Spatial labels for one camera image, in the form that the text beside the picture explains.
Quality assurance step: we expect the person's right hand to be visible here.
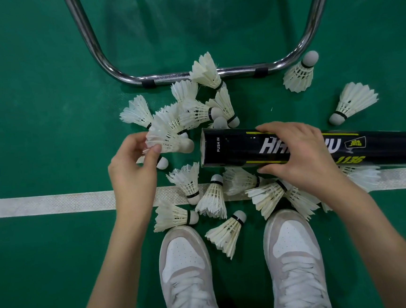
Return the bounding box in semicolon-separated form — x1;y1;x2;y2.
252;114;361;215

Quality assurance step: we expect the person's left forearm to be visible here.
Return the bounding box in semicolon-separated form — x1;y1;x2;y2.
65;215;157;308

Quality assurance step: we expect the person's shoe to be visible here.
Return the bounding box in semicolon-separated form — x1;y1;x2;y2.
260;205;333;308
155;222;224;308

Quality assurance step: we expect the person's right forearm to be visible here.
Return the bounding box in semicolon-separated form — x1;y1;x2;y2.
328;184;406;308

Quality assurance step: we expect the black chair with chrome frame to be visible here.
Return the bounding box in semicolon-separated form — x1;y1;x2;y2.
63;0;344;94

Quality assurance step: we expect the person's left shoe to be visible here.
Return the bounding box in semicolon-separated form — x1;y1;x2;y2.
155;222;224;308

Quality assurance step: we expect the black shuttlecock tube green stripe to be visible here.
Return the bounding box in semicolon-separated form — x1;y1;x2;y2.
197;110;406;185

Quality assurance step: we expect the person's right shoe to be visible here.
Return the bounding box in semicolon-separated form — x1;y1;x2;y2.
260;205;333;308

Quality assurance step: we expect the person's left hand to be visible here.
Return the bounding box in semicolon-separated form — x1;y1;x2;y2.
105;130;169;226

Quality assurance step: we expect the single feather shuttlecock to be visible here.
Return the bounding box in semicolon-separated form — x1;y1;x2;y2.
140;116;196;158

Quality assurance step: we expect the pile of white shuttlecocks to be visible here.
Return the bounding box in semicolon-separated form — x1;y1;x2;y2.
114;36;392;269

